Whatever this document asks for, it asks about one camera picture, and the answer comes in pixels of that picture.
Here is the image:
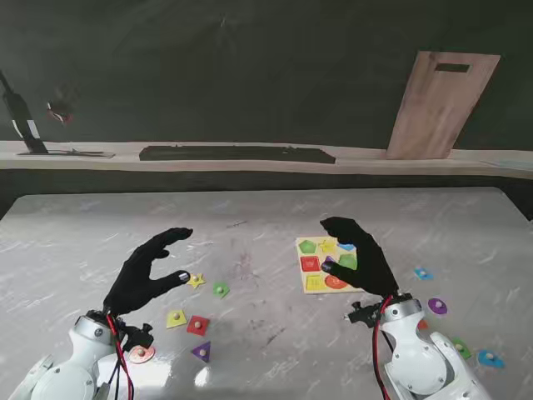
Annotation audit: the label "purple circle puzzle piece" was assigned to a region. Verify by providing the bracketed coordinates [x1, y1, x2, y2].
[427, 297, 450, 316]

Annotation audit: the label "flat wooden coaster board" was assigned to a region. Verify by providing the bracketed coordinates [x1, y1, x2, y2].
[16, 149, 117, 160]

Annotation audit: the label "dark wine bottle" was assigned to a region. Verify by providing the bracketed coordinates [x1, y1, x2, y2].
[0, 70, 49, 154]

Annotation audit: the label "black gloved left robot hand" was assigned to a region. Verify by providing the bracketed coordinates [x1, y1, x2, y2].
[103, 227, 194, 316]

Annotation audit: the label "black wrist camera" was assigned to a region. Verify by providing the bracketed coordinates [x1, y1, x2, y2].
[118, 322, 155, 349]
[347, 300, 384, 328]

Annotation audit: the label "wooden shape puzzle board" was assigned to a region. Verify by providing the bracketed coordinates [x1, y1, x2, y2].
[295, 236, 366, 295]

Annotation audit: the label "red square puzzle piece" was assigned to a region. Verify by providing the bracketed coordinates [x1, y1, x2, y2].
[186, 315, 211, 336]

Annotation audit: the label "long wooden shelf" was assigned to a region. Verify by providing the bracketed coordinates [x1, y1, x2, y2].
[0, 140, 533, 180]

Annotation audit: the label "orange oval puzzle piece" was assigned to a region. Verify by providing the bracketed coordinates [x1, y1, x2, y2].
[127, 345, 157, 365]

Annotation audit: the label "long black tray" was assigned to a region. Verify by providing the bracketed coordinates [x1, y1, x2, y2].
[138, 144, 336, 165]

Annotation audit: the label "wooden cutting board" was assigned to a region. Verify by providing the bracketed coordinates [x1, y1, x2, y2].
[385, 51, 502, 161]

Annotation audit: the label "blue semicircle puzzle piece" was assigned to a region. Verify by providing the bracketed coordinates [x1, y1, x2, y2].
[477, 348, 506, 369]

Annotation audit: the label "green pentagon puzzle piece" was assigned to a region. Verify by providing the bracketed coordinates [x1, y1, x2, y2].
[451, 337, 473, 359]

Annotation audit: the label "purple triangle puzzle piece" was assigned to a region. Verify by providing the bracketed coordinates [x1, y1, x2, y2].
[191, 340, 212, 363]

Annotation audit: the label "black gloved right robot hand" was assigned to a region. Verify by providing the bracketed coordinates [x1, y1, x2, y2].
[319, 216, 399, 298]

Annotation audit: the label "red left arm cables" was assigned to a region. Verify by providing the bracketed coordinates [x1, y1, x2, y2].
[106, 314, 137, 400]

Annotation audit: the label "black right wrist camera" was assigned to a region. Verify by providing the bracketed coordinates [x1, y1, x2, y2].
[347, 300, 384, 328]

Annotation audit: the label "red wine glass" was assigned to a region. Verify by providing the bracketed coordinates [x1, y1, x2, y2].
[44, 82, 80, 155]

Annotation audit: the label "yellow trapezoid puzzle piece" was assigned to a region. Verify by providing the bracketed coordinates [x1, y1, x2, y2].
[166, 309, 187, 330]

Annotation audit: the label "red right arm cables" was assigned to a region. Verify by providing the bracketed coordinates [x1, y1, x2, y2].
[372, 296, 395, 400]

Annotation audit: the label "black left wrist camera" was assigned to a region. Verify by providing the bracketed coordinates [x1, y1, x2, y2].
[118, 322, 155, 349]

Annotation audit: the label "red arm cables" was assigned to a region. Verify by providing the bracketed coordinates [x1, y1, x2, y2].
[106, 314, 137, 400]
[372, 296, 395, 400]

